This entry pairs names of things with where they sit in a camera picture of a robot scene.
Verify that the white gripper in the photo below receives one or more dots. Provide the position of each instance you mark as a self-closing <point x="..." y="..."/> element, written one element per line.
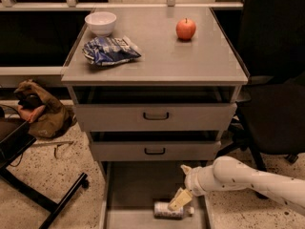
<point x="193" y="180"/>

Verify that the blue plastic bottle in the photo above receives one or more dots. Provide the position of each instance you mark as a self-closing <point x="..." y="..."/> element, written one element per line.
<point x="161" y="211"/>

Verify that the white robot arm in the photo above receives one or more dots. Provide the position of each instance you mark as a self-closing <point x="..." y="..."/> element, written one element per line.
<point x="228" y="174"/>

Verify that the bottom grey drawer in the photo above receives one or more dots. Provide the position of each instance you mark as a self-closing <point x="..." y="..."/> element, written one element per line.
<point x="132" y="189"/>

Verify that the grey drawer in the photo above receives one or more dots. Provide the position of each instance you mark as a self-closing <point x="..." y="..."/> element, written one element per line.
<point x="132" y="189"/>
<point x="141" y="146"/>
<point x="118" y="109"/>

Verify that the top grey drawer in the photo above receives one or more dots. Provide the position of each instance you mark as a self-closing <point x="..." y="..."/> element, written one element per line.
<point x="118" y="109"/>

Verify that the middle grey drawer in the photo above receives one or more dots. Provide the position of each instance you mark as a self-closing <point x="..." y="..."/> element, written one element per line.
<point x="141" y="146"/>

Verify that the grey drawer cabinet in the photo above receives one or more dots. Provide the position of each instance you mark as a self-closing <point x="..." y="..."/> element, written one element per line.
<point x="207" y="60"/>

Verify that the brown backpack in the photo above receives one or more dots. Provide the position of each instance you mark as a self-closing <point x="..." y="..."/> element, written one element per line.
<point x="50" y="120"/>

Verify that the red apple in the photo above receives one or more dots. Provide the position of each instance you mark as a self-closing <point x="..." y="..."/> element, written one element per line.
<point x="185" y="29"/>

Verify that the blue chip bag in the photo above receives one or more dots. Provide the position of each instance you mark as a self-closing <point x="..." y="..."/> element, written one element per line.
<point x="110" y="51"/>

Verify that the black office chair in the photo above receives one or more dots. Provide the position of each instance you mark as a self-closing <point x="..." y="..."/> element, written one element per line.
<point x="271" y="42"/>

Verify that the white ceramic bowl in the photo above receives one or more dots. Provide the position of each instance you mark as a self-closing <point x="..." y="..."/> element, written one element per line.
<point x="101" y="23"/>

